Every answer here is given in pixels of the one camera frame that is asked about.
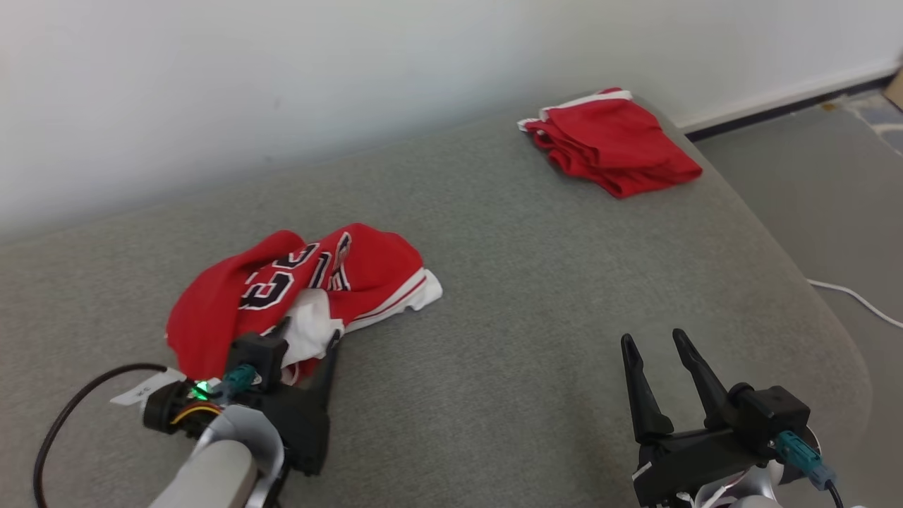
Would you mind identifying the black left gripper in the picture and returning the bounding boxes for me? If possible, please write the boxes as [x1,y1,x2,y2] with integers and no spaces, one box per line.
[265,316,344,477]

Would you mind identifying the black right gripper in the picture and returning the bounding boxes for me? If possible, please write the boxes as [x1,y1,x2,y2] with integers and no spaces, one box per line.
[620,328,777,507]

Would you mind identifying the red jersey black lettering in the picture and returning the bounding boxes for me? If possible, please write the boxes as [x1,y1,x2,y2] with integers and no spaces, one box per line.
[166,223,444,385]

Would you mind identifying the red white shorts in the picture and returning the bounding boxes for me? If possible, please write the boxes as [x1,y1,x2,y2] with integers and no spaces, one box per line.
[517,87,703,200]

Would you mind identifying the white black baseboard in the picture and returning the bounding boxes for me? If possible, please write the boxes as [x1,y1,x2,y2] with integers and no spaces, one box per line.
[674,60,903,142]

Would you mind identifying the teal left cable connector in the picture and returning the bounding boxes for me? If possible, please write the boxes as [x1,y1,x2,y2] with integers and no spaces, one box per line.
[212,363,258,397]

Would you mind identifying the teal cable connector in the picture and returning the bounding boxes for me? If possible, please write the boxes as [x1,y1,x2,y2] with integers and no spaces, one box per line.
[212,363,258,397]
[775,430,838,491]

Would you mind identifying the thin white red wires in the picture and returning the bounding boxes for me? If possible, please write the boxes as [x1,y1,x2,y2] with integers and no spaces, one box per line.
[670,485,736,508]

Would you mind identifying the teal right cable connector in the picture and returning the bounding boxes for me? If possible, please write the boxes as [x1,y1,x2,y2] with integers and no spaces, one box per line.
[775,430,838,491]

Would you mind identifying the white cable label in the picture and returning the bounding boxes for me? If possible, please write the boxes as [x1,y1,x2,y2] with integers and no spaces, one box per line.
[111,367,186,406]

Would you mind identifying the white floor cable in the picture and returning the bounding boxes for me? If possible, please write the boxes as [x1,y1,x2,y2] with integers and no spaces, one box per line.
[808,279,903,330]

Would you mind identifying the thick black left cable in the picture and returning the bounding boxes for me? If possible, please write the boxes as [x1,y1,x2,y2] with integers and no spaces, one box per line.
[32,363,169,508]

